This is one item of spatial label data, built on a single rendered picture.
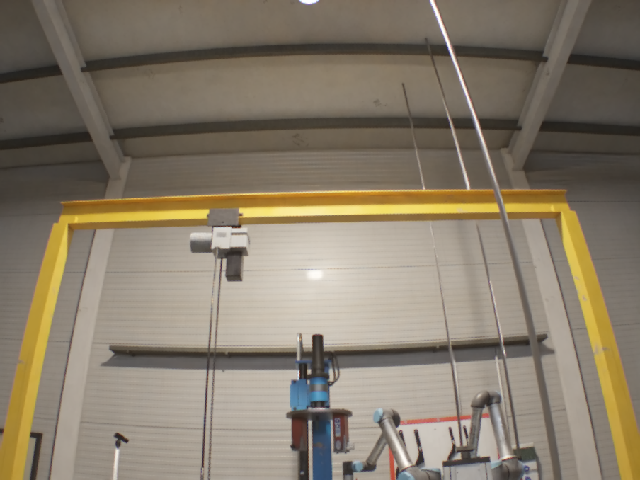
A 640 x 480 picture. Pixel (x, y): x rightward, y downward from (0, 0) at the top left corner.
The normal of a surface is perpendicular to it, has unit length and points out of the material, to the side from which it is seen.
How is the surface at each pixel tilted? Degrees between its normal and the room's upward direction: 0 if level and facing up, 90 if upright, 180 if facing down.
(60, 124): 173
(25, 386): 90
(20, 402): 90
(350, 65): 173
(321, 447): 90
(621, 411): 90
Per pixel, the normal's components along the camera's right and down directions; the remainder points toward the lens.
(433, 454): -0.01, -0.50
